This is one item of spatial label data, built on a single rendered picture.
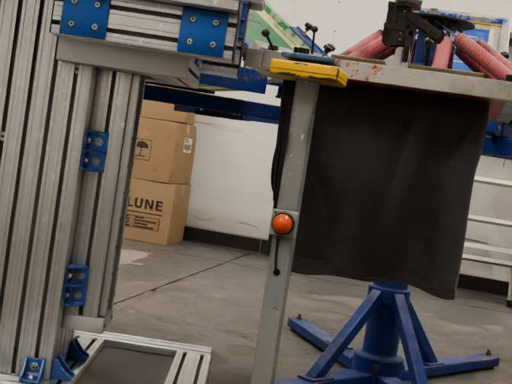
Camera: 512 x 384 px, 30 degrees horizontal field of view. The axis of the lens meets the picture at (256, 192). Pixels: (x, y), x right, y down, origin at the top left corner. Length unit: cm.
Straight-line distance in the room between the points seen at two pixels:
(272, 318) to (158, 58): 57
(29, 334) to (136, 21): 70
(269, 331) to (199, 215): 515
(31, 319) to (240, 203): 488
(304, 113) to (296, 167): 10
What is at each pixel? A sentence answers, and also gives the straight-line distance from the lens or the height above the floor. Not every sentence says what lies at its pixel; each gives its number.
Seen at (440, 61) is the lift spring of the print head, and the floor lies 114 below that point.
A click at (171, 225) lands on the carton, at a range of 658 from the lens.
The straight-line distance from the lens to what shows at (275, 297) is 183.
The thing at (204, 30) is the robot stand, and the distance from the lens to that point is 187.
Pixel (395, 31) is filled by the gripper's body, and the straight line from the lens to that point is 258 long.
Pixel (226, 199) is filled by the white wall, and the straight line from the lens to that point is 692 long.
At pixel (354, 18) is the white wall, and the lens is 683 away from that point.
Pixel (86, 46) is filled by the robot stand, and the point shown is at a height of 93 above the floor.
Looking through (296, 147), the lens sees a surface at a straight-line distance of 181.
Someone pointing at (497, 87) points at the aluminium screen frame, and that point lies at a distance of 199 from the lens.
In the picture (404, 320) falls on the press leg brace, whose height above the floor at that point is 27.
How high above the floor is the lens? 80
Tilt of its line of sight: 3 degrees down
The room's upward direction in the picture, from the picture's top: 9 degrees clockwise
